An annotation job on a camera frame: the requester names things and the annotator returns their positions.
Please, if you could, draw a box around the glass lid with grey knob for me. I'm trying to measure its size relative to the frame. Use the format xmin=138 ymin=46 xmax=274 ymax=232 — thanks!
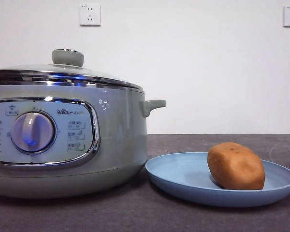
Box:
xmin=0 ymin=48 xmax=145 ymax=94

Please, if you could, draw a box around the brown potato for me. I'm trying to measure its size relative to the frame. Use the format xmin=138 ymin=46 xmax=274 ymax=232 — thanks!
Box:
xmin=207 ymin=142 xmax=266 ymax=190

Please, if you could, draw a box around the blue round plate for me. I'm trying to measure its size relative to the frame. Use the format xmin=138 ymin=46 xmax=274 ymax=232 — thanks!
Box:
xmin=145 ymin=151 xmax=290 ymax=208

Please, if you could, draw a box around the pale green electric steamer pot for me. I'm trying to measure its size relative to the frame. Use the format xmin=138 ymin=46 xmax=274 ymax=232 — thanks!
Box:
xmin=0 ymin=84 xmax=167 ymax=199

